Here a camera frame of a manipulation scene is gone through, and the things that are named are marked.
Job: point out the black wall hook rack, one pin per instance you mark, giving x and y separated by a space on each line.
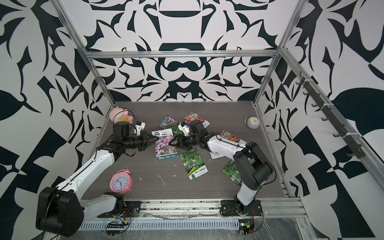
333 115

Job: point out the small white round clock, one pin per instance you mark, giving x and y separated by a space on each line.
252 122

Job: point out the pink alarm clock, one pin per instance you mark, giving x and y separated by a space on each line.
121 182

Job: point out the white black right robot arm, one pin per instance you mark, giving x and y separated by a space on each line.
254 168

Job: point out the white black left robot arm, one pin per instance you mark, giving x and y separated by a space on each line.
61 210

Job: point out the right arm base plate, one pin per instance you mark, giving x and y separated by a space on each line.
231 208

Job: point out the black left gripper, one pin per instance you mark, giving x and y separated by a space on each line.
147 142

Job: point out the pink striped plush toy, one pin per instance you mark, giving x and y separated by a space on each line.
121 115

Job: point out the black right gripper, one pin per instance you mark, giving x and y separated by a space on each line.
178 138

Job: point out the pink flower seed packet white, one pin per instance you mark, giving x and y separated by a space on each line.
166 121

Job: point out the left circuit board with wires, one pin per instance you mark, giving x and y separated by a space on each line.
118 226

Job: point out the right circuit board with wires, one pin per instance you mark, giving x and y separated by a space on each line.
246 227

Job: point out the pink flower seed packet teal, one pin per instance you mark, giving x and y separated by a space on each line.
163 150

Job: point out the circuit board with wires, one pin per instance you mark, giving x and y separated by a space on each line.
246 227
118 226

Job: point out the orange flower seed packet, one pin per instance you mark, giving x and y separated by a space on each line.
230 137

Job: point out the green melon seed packet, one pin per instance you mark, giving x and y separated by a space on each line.
175 128
232 172
193 163

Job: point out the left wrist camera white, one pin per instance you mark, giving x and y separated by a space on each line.
139 127

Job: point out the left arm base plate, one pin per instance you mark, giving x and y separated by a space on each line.
125 209

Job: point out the mixed colour flower seed packet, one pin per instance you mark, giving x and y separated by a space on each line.
192 117

